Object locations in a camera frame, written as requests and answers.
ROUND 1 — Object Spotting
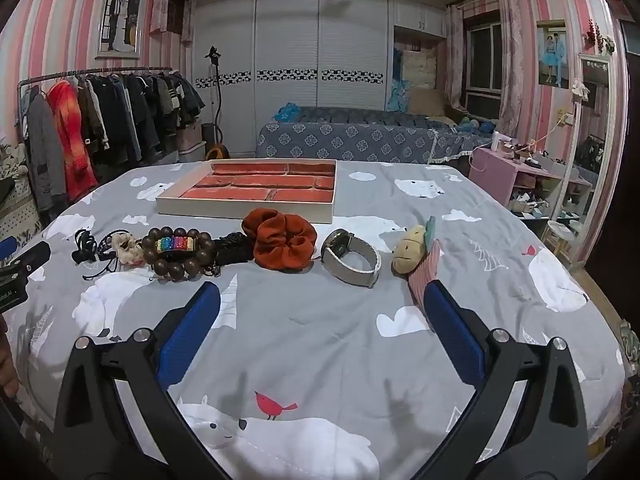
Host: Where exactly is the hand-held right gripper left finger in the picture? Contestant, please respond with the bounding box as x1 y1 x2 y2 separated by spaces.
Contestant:
54 281 231 480

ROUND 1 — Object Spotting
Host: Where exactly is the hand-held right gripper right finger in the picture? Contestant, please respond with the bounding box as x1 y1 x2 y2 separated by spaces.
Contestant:
410 277 591 480

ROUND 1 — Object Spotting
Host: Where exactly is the black hair tie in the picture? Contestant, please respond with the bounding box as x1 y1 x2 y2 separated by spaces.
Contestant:
71 229 99 264

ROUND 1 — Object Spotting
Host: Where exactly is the brown wooden bead bracelet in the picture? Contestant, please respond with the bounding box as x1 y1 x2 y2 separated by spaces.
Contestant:
141 227 216 282

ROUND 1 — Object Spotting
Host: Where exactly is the thin black cord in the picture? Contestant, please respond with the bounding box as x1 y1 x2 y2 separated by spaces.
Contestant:
82 234 151 281

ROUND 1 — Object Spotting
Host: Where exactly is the rainbow beaded bracelet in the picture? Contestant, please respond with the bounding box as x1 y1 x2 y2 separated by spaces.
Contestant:
156 236 197 254

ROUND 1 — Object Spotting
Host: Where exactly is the pink plush hair clip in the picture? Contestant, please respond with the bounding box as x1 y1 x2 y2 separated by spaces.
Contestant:
391 216 444 331

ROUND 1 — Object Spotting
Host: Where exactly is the black lace hair accessory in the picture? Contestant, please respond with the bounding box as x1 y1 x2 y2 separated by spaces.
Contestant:
202 231 256 278

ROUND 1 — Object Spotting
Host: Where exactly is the cream scrunchie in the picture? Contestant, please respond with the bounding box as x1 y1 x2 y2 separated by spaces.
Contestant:
110 231 146 266

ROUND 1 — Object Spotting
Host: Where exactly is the wristwatch with grey band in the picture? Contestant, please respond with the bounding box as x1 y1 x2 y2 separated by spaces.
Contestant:
320 228 382 289

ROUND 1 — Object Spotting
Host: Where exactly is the orange scrunchie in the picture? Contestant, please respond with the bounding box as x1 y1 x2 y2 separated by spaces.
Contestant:
242 208 318 272

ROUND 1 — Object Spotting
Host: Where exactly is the beige tray with red lining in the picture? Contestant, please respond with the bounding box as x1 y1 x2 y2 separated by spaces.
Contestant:
156 159 337 225

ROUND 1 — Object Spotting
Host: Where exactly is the person's left hand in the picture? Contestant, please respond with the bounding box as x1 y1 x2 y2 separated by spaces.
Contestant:
0 317 21 401

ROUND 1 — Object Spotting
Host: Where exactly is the grey coat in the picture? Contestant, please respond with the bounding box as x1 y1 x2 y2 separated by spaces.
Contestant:
25 91 69 214

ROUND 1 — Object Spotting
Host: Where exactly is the grey polar bear printed blanket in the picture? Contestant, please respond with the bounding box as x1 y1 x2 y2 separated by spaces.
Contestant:
10 160 628 480

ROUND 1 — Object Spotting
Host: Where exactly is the orange red jacket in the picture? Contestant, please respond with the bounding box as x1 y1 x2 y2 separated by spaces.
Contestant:
47 81 99 202

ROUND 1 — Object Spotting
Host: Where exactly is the white stool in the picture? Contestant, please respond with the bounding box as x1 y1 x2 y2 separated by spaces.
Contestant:
545 220 584 262

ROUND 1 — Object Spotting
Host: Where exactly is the pink desk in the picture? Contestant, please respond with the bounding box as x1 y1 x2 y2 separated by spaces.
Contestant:
468 147 594 222

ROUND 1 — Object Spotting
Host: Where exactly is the pale storage box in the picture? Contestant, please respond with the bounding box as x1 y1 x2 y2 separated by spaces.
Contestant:
175 122 207 164

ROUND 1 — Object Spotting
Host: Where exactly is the metal clothes rack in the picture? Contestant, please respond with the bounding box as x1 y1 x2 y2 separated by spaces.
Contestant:
17 66 173 161

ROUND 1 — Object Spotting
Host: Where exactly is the sofa with blue patterned cover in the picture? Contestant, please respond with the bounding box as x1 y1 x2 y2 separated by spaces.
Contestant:
256 106 493 165

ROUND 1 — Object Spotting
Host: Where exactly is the white framed standing mirror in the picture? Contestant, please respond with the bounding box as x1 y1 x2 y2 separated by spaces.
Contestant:
570 52 617 267

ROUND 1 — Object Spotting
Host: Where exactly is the black garment steamer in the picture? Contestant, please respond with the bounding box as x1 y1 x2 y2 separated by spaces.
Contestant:
204 46 231 161

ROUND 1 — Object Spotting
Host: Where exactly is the window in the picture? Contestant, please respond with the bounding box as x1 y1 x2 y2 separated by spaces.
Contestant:
462 15 504 119

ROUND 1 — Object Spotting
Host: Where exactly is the pink curtain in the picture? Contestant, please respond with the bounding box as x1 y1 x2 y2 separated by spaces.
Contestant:
446 5 469 109
497 0 524 134
150 0 194 44

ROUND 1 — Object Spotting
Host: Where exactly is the white wardrobe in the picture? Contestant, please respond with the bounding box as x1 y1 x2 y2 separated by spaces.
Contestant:
192 0 396 158

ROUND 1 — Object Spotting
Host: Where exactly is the red flower decoration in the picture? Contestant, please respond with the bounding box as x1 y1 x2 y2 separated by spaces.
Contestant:
587 19 616 56

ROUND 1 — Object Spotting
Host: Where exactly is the framed wall picture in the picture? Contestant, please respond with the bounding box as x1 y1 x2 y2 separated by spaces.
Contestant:
96 0 146 59

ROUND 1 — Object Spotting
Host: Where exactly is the wall poster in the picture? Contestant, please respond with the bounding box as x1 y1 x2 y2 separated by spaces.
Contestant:
536 20 571 90

